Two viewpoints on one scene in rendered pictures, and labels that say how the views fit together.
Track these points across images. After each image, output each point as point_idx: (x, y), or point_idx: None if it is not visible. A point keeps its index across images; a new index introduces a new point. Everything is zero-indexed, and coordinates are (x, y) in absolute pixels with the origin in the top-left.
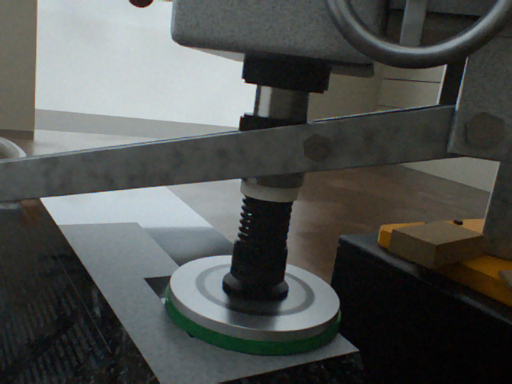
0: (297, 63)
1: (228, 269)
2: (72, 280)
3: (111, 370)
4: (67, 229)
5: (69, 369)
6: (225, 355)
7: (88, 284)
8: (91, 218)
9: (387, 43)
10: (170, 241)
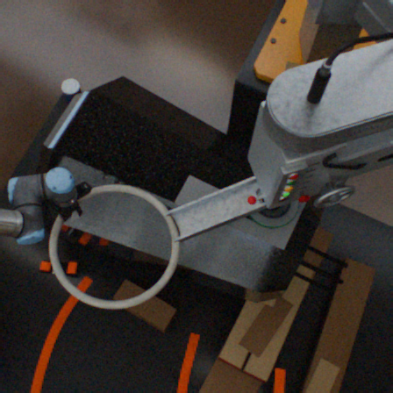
0: None
1: (258, 196)
2: None
3: (260, 247)
4: (181, 203)
5: (245, 250)
6: (282, 229)
7: (225, 226)
8: (175, 186)
9: (327, 205)
10: (215, 181)
